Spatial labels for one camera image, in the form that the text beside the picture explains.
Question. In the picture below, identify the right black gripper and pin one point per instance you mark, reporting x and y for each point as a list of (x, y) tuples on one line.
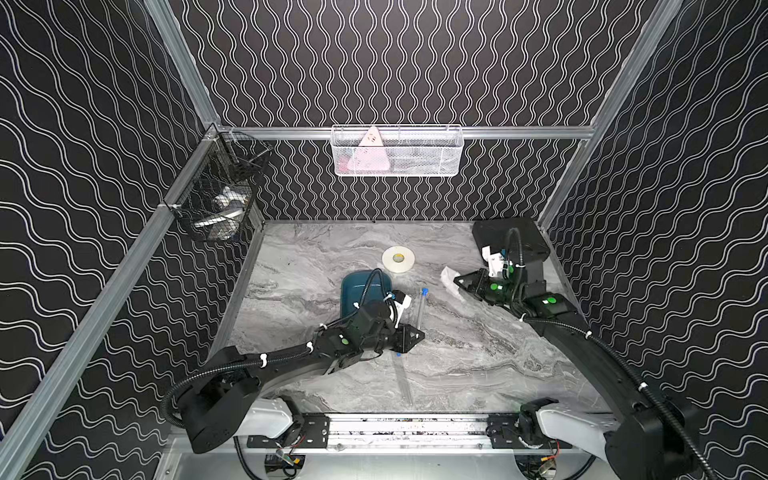
[(476, 286)]

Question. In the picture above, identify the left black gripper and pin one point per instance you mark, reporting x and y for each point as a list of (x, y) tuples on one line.
[(395, 336)]

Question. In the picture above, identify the blue capped test tube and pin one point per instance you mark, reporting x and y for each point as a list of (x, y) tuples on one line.
[(420, 308), (402, 379)]

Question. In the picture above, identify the white wipe cloth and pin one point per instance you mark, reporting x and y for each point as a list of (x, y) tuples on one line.
[(447, 277)]

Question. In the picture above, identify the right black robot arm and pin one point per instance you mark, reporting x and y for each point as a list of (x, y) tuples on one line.
[(646, 434)]

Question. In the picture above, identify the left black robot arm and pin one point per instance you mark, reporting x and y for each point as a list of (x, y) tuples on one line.
[(211, 404)]

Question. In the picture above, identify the black plastic case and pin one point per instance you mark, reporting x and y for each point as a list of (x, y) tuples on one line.
[(518, 236)]

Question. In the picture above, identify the teal plastic tray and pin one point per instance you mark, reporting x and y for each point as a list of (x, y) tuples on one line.
[(364, 283)]

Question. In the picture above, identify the white tape roll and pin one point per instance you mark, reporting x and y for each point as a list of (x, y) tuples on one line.
[(398, 259)]

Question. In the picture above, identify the pink triangular card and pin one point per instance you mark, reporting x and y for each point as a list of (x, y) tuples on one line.
[(370, 156)]

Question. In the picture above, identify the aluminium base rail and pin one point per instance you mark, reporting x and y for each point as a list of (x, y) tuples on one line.
[(408, 431)]

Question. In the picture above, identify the clear wire basket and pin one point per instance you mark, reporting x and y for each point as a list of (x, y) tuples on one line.
[(418, 150)]

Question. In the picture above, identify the black wire basket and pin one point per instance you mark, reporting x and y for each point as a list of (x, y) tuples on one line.
[(216, 204)]

